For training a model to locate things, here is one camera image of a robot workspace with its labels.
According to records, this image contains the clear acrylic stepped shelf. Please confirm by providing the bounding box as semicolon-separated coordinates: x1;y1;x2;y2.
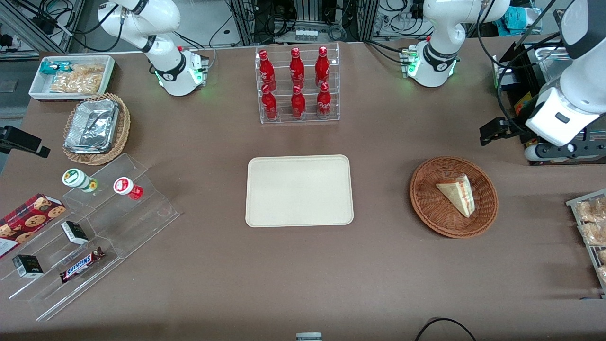
0;208;126;322
62;153;181;260

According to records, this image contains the green lid cup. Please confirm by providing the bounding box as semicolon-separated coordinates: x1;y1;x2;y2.
62;168;99;193

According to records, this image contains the red soda bottle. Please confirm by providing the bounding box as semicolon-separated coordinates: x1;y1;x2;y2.
258;49;277;90
289;47;306;89
290;85;307;119
261;84;279;121
315;46;331;88
316;82;332;117

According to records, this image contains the beige plastic tray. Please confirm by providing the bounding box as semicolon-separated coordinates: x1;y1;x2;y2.
245;155;355;228

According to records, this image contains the light wicker basket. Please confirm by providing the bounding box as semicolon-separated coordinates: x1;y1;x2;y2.
62;93;131;166

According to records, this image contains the clear acrylic bottle rack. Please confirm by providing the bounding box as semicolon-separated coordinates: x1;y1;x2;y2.
255;43;340;125

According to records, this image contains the teal snack packet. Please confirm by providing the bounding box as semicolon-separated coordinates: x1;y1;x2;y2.
39;61;72;75

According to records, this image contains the red tartan cookie box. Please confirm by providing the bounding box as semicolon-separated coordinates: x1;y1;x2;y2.
0;193;67;260

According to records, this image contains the yellow red packet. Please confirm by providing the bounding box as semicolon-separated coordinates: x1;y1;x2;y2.
515;92;534;117

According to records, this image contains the brown wicker basket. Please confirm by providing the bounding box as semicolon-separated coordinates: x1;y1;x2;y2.
410;156;499;239

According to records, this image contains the red lid cup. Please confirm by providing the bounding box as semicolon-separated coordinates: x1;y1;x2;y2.
113;176;144;201

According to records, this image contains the white rectangular snack bin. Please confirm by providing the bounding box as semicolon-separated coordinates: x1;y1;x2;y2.
28;55;116;103

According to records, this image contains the steel tray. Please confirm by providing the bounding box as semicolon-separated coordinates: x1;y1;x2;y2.
532;41;576;89

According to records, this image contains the triangular sandwich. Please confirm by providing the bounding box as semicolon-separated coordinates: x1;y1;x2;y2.
436;174;476;219

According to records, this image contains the small black box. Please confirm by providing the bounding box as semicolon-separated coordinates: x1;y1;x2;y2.
60;220;90;246
12;254;45;278

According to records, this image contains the bagged brown snack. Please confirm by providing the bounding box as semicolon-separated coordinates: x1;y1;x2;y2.
575;197;606;224
578;222;606;247

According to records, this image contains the teal plastic bag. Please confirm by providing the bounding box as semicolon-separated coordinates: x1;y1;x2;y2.
494;6;541;35

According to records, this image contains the stack of foil trays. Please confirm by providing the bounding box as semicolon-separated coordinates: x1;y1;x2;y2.
63;99;120;154

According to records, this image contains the tray of packaged pastries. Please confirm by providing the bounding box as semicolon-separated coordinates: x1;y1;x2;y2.
565;189;606;299

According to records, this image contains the clear bag of crackers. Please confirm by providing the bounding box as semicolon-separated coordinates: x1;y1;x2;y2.
49;72;103;94
71;63;106;77

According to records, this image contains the black cable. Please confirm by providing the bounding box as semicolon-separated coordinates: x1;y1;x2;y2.
414;317;477;341

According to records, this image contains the Snickers chocolate bar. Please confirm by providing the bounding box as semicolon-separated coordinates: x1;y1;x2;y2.
59;246;105;284

